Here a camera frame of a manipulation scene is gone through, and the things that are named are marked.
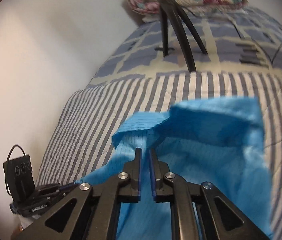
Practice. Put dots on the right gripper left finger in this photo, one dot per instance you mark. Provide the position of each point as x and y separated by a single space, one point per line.
90 211

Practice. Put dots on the blue work garment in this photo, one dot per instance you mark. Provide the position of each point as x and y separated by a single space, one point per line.
220 140

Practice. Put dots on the black tripod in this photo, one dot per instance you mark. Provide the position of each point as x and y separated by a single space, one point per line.
170 12

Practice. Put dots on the striped blue white quilt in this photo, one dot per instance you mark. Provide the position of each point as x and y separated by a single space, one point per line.
81 141

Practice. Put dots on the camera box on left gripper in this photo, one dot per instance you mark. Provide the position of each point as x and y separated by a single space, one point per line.
19 181

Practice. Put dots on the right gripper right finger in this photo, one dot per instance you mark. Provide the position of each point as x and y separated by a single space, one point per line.
198 211

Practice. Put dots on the blue checked bed sheet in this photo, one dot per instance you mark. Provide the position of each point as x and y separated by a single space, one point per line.
245 41

